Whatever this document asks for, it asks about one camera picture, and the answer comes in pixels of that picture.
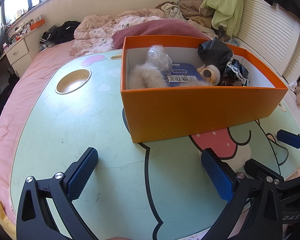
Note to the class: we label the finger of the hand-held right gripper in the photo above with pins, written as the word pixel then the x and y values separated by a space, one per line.
pixel 289 138
pixel 259 167

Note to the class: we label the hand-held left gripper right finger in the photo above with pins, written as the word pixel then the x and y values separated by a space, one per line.
pixel 218 177

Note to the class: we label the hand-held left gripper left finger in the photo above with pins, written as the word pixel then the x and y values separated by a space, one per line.
pixel 82 173

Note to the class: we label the orange cardboard box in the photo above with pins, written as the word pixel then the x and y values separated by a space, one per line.
pixel 202 112

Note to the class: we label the blue square tin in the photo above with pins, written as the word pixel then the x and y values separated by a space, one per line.
pixel 184 71

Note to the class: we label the black lace-trimmed garment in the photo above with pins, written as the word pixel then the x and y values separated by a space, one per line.
pixel 214 51

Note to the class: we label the beige fur pompom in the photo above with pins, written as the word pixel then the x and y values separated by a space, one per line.
pixel 145 76

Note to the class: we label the clear bag of fluff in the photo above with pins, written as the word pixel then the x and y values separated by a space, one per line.
pixel 160 57

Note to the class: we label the green cartoon desktop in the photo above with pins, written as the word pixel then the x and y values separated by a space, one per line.
pixel 77 120

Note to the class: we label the yellow cloth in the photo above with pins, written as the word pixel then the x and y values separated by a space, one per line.
pixel 2 215

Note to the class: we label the pink bedsheet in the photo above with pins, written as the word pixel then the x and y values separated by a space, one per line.
pixel 20 100

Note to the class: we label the white louvered closet door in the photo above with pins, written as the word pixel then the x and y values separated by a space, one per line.
pixel 269 35

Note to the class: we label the light blue cloth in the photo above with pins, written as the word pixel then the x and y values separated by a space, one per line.
pixel 233 42

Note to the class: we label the white drawer cabinet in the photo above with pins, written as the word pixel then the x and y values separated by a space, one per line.
pixel 19 52

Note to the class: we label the black clothes heap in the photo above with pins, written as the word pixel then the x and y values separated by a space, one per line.
pixel 60 33

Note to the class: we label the pink floral quilt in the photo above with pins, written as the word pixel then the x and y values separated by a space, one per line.
pixel 95 30

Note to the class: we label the light green hanging garment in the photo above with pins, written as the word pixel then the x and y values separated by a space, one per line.
pixel 224 2

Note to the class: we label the orange tray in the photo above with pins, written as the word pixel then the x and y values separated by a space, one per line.
pixel 37 24

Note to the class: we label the maroon pillow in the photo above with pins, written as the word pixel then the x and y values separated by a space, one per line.
pixel 160 30

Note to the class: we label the pile of beige clothes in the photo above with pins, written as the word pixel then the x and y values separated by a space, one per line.
pixel 187 10

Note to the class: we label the small round mirror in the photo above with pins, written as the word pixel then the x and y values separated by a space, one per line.
pixel 18 14

